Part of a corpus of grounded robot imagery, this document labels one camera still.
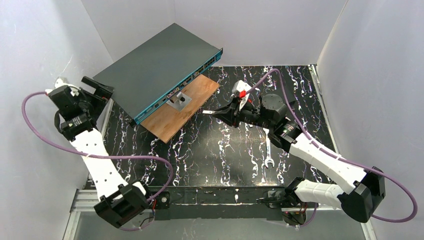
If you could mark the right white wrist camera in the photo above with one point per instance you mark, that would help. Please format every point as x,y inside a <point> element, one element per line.
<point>240,89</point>

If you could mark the wooden base board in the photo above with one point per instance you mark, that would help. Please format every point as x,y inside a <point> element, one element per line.
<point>166,121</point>

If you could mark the aluminium frame rail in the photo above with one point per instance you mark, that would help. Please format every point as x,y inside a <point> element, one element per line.
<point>213,222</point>

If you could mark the silver open-end wrench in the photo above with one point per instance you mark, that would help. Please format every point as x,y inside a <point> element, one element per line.
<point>268,162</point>

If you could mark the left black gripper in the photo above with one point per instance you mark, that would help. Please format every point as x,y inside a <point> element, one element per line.
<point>93,93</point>

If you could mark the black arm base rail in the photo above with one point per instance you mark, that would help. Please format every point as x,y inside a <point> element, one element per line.
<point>220,202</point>

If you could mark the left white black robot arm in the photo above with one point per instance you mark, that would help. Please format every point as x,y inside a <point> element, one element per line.
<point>76,120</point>

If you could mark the silver SFP plug module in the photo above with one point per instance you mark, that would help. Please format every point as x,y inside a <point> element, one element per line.
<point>208,112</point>

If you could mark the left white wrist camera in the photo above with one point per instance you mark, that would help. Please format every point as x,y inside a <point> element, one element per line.
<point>62,81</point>

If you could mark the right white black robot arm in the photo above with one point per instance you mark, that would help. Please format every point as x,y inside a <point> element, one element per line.
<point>356,191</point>

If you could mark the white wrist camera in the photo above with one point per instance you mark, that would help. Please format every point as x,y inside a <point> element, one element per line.
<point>240,89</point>
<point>62,81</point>

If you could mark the dark teal network switch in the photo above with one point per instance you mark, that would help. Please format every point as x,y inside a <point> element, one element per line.
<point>148,76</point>

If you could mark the silver metal mount bracket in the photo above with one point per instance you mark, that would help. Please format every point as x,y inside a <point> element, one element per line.
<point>179,101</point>

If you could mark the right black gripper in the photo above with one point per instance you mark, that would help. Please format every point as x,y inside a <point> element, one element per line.
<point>236,112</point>

